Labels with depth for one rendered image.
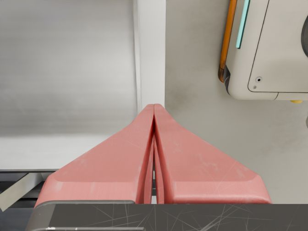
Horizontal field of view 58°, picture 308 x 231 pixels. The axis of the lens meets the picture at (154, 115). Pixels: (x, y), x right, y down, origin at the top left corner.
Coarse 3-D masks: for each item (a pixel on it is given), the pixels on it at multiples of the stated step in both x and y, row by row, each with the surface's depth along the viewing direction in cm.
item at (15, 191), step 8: (24, 176) 40; (32, 176) 41; (40, 176) 43; (16, 184) 40; (24, 184) 41; (32, 184) 42; (0, 192) 38; (8, 192) 39; (16, 192) 40; (24, 192) 41; (0, 200) 38; (8, 200) 39; (16, 200) 40; (0, 208) 39
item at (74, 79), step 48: (0, 0) 28; (48, 0) 28; (96, 0) 28; (0, 48) 31; (48, 48) 31; (96, 48) 31; (0, 96) 35; (48, 96) 35; (96, 96) 35; (0, 144) 39; (48, 144) 39; (96, 144) 39
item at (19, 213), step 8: (24, 200) 43; (32, 200) 43; (8, 208) 42; (16, 208) 42; (24, 208) 42; (32, 208) 42; (0, 216) 49; (8, 216) 49; (16, 216) 49; (24, 216) 49; (0, 224) 50; (8, 224) 50; (16, 224) 50; (24, 224) 50
